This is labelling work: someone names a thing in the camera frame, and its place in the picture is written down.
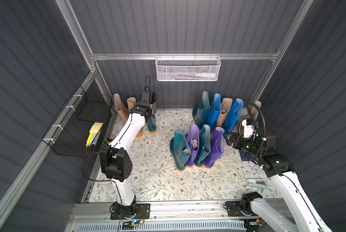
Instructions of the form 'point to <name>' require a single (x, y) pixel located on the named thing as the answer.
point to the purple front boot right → (216, 149)
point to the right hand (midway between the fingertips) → (231, 135)
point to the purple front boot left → (193, 139)
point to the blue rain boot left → (211, 119)
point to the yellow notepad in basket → (94, 130)
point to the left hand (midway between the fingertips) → (148, 104)
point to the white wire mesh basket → (188, 67)
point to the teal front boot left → (180, 148)
